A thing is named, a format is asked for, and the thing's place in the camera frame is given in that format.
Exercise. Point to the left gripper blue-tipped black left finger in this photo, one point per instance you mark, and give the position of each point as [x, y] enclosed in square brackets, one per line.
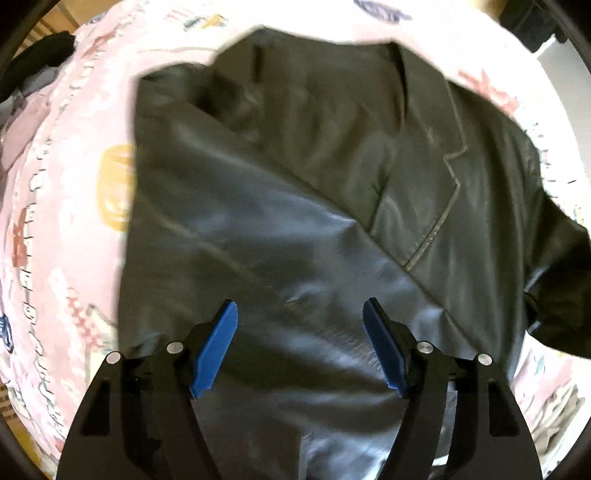
[136, 420]

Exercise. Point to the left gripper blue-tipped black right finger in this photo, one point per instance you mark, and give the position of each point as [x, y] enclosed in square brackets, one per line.
[490, 438]

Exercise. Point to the black leather jacket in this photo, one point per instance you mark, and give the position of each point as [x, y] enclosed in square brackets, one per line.
[300, 178]

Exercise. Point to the dark clothes pile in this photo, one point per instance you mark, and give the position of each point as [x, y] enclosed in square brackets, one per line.
[31, 70]

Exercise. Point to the pink printed blanket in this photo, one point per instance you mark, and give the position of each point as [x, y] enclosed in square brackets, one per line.
[68, 177]

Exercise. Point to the black garment top right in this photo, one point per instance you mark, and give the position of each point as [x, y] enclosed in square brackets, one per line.
[531, 22]

